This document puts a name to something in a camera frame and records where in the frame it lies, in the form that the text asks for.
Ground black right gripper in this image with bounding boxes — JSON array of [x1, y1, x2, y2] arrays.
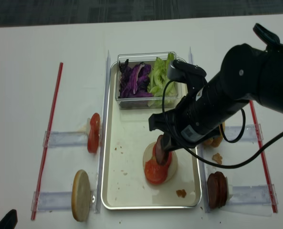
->
[[148, 109, 199, 152]]

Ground crumb chunk on table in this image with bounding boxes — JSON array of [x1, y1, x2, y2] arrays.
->
[[212, 153, 222, 165]]

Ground green lettuce leaves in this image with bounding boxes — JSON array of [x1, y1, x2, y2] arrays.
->
[[147, 52, 178, 108]]

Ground right red straw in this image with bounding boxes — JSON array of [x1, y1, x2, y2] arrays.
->
[[249, 101, 278, 214]]

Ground standing meat patties right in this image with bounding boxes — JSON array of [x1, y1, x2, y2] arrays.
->
[[207, 171, 228, 209]]

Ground single meat patty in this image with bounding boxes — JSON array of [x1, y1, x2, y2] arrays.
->
[[155, 135, 168, 166]]

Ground white metal tray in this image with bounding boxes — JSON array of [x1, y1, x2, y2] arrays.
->
[[101, 63, 202, 210]]

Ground sesame bun top front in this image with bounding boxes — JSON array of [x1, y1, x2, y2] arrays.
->
[[202, 122, 225, 148]]

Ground clear plastic salad container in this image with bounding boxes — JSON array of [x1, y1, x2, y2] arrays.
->
[[114, 52, 185, 109]]

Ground bottom bun slice on tray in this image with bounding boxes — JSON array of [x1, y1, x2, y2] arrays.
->
[[143, 142, 178, 184]]

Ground upper left clear holder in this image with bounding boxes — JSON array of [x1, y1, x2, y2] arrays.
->
[[42, 131, 88, 148]]

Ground lower left clear holder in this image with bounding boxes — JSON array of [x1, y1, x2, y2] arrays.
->
[[30, 189, 96, 213]]

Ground upper right clear holder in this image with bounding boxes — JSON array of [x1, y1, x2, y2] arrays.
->
[[223, 124, 263, 142]]

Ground standing tomato slices left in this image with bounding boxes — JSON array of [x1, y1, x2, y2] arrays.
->
[[87, 113, 100, 154]]

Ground left red straw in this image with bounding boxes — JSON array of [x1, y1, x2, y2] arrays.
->
[[31, 62, 63, 221]]

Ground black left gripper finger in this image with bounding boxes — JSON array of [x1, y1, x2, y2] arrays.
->
[[0, 209, 18, 229]]

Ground red straw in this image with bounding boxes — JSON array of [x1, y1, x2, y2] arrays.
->
[[31, 62, 63, 221], [249, 101, 278, 214]]

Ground purple cabbage leaves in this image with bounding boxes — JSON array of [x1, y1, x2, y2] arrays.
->
[[118, 59, 153, 99]]

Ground standing bun slice left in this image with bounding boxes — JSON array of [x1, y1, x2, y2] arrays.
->
[[71, 169, 91, 222]]

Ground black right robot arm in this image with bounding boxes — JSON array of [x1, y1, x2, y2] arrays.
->
[[148, 24, 283, 151]]

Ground tomato slices on bun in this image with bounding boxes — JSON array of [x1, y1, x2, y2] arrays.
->
[[144, 150, 173, 185]]

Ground crumb chunk on tray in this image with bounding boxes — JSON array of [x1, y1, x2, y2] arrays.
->
[[176, 189, 187, 198]]

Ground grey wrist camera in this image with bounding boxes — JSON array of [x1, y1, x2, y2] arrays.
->
[[167, 59, 207, 83]]

